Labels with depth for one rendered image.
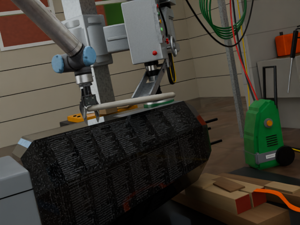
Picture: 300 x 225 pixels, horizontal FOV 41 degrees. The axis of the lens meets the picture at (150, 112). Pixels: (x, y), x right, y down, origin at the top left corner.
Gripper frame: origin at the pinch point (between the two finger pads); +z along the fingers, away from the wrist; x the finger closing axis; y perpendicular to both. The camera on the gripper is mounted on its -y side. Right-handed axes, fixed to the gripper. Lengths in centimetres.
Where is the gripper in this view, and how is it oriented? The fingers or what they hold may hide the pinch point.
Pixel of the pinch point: (92, 121)
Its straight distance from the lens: 214.3
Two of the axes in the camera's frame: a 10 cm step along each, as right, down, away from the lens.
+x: 9.5, -1.9, 2.6
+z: 1.8, 9.8, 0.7
